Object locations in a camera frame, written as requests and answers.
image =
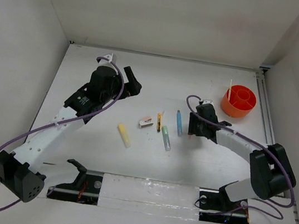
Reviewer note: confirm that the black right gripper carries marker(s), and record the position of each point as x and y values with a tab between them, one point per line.
192	128

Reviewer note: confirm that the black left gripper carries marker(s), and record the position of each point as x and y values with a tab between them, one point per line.
131	88

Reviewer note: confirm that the thin yellow highlighter pen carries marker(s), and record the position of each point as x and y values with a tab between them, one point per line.
229	91

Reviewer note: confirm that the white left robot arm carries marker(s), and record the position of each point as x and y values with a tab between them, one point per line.
20	169

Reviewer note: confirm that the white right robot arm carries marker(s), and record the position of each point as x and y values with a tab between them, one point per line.
269	166

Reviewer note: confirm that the blue utility knife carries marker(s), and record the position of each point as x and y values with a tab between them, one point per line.
179	124

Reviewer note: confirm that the green highlighter marker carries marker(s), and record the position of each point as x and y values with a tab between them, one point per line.
166	138

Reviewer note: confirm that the yellow black utility knife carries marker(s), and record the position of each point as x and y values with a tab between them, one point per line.
159	119

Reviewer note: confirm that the orange round organizer container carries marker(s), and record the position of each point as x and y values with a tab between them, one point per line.
242	101

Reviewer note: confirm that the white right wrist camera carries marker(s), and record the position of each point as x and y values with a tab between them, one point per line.
203	102

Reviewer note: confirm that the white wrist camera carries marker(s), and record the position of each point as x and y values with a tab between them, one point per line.
203	102
109	58

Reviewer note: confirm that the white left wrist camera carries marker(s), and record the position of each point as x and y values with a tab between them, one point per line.
109	58

